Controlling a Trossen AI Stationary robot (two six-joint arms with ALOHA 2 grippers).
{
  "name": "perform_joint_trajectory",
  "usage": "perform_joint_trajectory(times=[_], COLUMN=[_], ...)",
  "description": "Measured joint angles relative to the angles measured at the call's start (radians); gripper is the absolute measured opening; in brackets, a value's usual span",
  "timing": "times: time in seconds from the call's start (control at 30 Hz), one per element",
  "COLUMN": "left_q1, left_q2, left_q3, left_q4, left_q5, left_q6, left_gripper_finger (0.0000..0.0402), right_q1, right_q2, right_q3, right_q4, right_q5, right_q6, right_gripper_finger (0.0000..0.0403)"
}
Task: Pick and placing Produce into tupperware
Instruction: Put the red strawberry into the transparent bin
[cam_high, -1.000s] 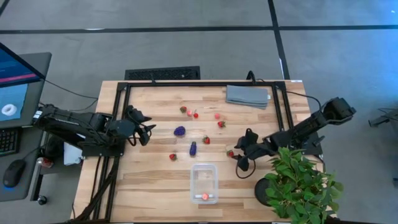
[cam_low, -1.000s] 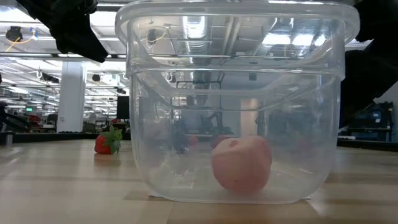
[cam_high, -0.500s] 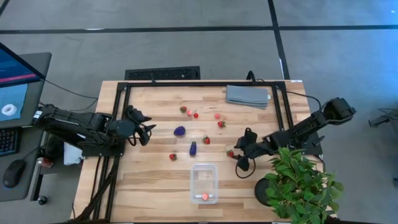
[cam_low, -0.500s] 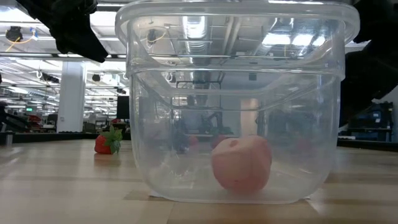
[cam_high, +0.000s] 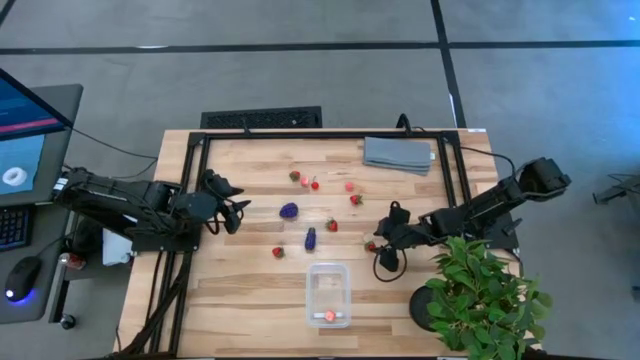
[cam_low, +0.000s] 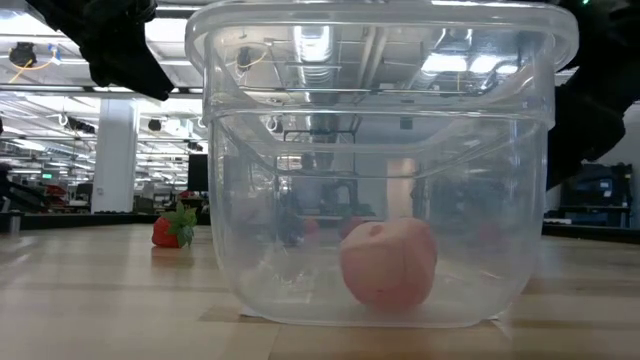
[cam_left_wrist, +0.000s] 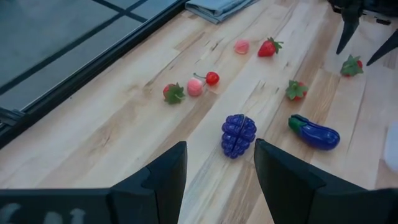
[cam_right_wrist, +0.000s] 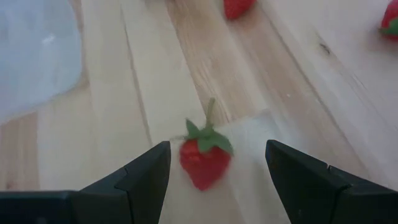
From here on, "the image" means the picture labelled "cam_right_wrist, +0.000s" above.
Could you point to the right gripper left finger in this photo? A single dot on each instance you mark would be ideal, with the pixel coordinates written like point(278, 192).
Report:
point(133, 193)

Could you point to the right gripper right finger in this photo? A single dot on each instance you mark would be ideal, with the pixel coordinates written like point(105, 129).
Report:
point(311, 193)

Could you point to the red strawberry green leaves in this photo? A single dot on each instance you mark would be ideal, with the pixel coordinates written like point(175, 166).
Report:
point(203, 168)
point(391, 21)
point(237, 7)

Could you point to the clear plastic tupperware container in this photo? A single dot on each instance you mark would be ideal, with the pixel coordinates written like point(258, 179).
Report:
point(34, 53)

